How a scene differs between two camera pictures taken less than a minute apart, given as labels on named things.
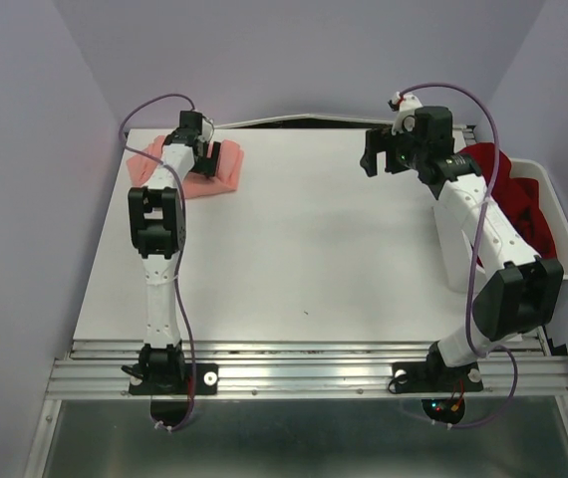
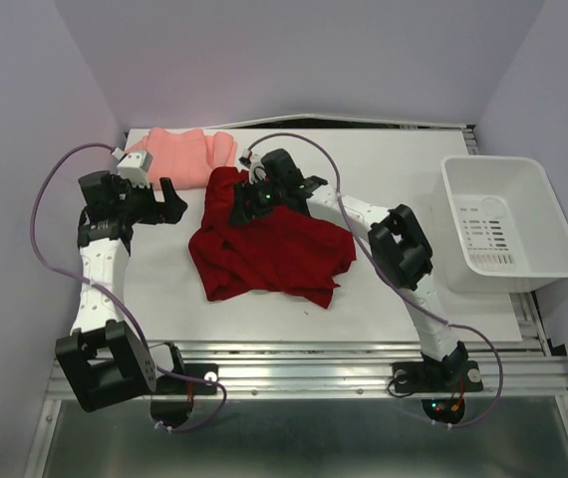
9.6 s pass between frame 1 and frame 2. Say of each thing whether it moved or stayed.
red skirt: moved
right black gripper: moved
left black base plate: stayed
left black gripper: moved
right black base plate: stayed
